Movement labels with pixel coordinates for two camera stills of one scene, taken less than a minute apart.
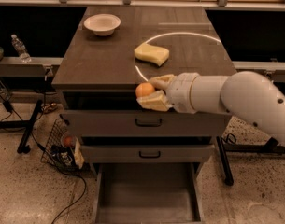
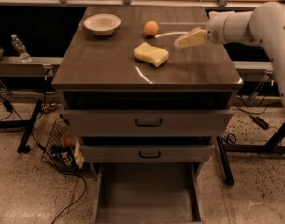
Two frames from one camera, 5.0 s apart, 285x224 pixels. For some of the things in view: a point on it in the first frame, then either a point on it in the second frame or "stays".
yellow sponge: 151,53 stays
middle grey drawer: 149,153 stays
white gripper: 179,92 to 214,31
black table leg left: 21,124 stays
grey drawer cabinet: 150,161 stays
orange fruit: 144,89 to 150,28
